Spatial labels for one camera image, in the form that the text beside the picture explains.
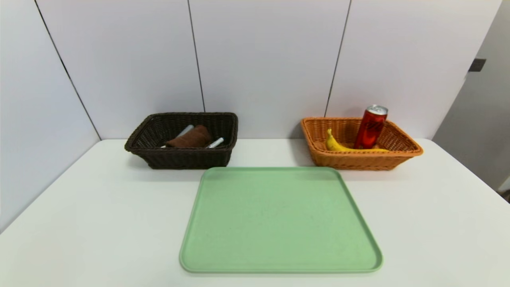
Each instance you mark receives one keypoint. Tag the brown towel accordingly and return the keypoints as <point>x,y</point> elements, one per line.
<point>191,138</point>

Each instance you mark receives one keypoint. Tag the orange wicker basket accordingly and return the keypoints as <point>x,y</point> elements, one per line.
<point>358,159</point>

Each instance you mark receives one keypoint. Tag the red soda can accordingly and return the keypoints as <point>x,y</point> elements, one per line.
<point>370,127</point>

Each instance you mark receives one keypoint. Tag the white marker with blue cap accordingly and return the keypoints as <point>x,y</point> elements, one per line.
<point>215,142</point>

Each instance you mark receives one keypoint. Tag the dark brown wicker basket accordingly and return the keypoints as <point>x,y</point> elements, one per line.
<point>179,157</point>

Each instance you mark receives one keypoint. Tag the dark wall fixture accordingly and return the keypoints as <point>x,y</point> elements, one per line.
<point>477,65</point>

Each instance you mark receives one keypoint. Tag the yellow banana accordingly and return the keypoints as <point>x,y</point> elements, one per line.
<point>342,146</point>

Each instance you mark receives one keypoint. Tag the light green plastic tray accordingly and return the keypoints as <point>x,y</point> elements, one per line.
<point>279,231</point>

